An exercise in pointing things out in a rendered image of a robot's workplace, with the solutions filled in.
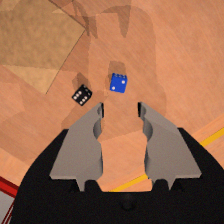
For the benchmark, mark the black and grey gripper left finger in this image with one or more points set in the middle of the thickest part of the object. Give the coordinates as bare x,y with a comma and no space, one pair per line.
72,158

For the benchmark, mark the black die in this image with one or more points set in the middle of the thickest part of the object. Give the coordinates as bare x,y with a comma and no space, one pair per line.
82,95

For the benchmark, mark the tan mat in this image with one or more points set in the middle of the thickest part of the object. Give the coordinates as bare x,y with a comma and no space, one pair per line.
36,38

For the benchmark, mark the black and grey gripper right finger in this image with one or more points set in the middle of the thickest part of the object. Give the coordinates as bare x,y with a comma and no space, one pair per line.
174,155

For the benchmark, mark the blue die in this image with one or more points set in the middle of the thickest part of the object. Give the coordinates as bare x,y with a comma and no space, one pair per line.
118,83

